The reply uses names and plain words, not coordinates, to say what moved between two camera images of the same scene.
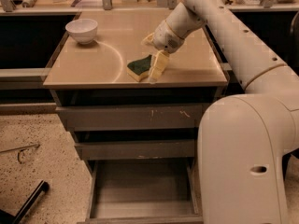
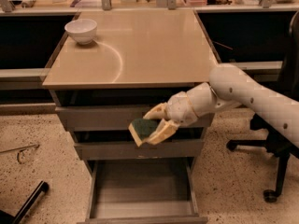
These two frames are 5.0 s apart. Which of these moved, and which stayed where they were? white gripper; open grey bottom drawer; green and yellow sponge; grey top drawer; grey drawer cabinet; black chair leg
Moved: green and yellow sponge; white gripper
Stayed: grey drawer cabinet; open grey bottom drawer; black chair leg; grey top drawer
